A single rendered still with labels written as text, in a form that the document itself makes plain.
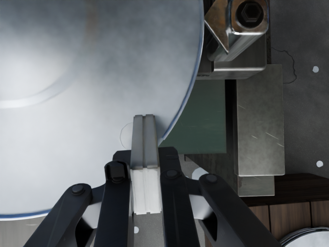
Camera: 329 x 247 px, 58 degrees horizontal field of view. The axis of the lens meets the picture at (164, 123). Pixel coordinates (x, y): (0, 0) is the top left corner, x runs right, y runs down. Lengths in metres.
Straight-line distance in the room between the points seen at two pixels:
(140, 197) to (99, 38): 0.13
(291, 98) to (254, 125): 0.74
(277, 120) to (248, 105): 0.04
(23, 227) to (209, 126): 0.23
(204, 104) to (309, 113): 0.81
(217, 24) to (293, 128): 0.91
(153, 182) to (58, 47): 0.13
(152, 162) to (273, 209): 0.60
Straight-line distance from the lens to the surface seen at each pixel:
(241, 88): 0.38
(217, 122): 0.37
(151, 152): 0.16
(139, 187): 0.16
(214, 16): 0.24
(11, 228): 0.26
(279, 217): 0.74
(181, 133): 0.36
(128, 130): 0.22
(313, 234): 0.75
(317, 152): 1.16
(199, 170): 0.37
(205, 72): 0.33
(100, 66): 0.23
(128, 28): 0.24
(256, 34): 0.24
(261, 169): 0.39
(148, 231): 1.06
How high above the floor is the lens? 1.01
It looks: 87 degrees down
